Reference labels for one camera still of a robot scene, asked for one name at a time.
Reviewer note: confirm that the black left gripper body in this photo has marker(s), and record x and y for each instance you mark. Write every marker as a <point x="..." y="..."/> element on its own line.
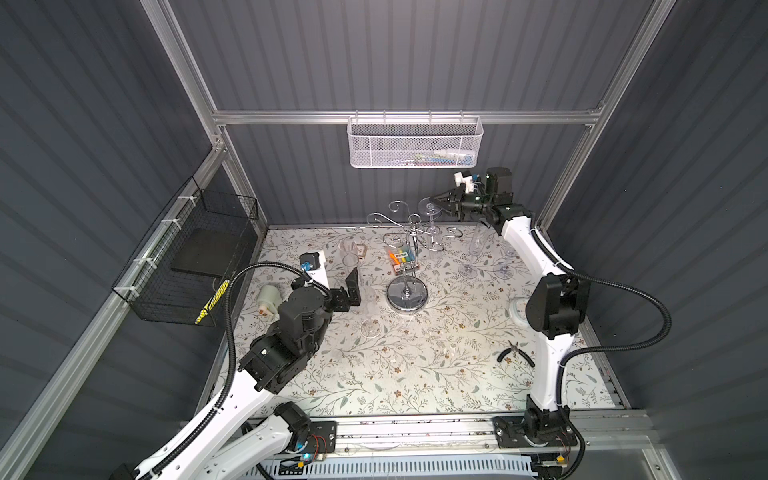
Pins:
<point x="339" y="303"/>

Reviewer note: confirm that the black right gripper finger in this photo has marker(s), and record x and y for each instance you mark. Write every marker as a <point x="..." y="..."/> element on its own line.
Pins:
<point x="449" y="196"/>
<point x="450" y="209"/>

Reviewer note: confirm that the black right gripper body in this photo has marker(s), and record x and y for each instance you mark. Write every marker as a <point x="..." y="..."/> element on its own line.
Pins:
<point x="471" y="205"/>

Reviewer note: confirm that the clear champagne flute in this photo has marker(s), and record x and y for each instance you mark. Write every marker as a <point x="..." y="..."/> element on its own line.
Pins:
<point x="353" y="246"/>
<point x="350" y="260"/>

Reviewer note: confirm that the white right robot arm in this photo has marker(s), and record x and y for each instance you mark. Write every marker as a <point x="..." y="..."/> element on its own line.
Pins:
<point x="558" y="304"/>

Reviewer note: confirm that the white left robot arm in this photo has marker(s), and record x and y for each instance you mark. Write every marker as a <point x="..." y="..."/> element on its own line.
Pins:
<point x="255" y="379"/>

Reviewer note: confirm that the silver wine glass rack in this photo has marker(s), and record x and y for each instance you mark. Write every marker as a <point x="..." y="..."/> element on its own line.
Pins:
<point x="415" y="231"/>

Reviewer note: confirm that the items in white basket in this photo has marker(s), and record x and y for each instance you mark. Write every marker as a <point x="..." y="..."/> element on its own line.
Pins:
<point x="439" y="157"/>

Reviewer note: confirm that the colourful small packet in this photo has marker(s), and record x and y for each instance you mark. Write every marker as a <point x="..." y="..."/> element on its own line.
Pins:
<point x="402" y="260"/>

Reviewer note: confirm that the white round tape roll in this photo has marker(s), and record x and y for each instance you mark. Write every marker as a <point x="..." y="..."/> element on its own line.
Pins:
<point x="516" y="310"/>

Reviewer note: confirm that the yellow black striped item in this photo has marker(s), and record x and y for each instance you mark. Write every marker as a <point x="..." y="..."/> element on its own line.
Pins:
<point x="208" y="311"/>

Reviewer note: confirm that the black pliers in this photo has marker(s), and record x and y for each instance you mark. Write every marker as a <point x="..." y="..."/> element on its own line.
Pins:
<point x="513" y="349"/>

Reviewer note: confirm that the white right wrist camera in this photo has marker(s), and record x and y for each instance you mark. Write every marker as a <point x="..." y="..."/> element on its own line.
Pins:
<point x="467" y="183"/>

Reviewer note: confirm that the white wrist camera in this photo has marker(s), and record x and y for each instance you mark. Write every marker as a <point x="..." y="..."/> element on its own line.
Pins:
<point x="314" y="264"/>
<point x="467" y="183"/>

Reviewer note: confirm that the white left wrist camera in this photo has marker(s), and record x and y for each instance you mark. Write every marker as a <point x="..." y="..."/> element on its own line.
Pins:
<point x="314" y="264"/>

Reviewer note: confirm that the white wire mesh basket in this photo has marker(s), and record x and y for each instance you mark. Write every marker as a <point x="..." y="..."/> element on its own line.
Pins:
<point x="375" y="141"/>

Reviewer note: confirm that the black wire mesh basket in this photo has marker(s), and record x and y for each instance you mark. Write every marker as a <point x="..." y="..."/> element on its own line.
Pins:
<point x="204" y="237"/>

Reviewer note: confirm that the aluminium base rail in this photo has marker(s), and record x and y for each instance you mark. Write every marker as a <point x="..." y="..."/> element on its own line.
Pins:
<point x="414" y="435"/>

